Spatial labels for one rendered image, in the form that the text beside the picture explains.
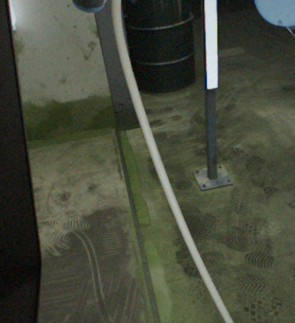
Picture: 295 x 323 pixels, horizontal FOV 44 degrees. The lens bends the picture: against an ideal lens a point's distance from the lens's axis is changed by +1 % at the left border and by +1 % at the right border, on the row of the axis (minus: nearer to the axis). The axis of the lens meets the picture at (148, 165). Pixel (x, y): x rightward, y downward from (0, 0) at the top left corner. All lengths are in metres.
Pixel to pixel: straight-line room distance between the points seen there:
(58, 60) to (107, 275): 1.49
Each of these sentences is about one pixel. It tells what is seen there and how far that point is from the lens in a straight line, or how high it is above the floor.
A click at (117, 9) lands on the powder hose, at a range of 0.64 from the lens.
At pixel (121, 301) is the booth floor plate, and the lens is 1.65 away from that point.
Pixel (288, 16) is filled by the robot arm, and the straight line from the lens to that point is 0.67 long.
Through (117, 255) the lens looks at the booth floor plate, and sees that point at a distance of 1.81.
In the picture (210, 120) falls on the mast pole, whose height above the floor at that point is 0.42.
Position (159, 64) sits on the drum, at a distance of 3.19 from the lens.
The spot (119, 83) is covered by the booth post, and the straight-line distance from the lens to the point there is 2.67.
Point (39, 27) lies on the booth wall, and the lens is 2.56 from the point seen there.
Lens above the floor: 1.39
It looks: 35 degrees down
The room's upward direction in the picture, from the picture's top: 9 degrees counter-clockwise
